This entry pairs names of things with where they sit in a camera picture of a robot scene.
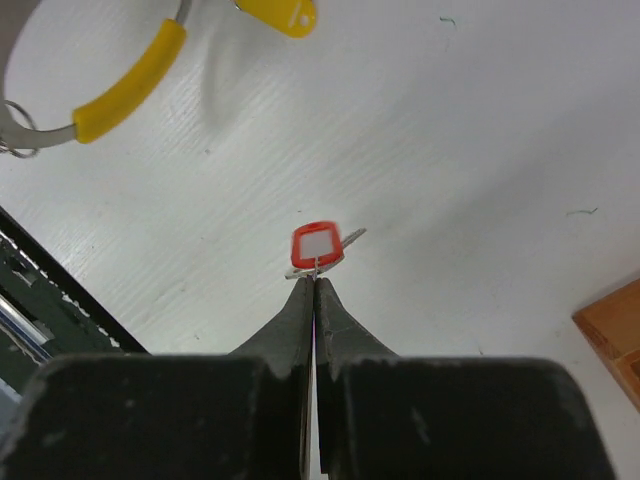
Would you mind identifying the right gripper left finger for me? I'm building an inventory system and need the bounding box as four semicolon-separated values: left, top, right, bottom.
1;278;314;479

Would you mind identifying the wooden compartment tray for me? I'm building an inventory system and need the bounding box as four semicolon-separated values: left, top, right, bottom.
572;279;639;410

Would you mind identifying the key with red tag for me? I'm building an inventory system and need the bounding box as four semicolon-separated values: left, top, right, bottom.
284;220;367;280

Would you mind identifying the key organiser ring with keys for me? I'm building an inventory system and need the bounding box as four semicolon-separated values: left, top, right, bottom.
0;0;319;160

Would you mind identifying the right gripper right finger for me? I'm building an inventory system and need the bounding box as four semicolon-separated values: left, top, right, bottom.
314;279;615;479

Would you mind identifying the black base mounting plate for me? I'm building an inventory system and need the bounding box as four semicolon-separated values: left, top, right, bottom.
1;210;147;396

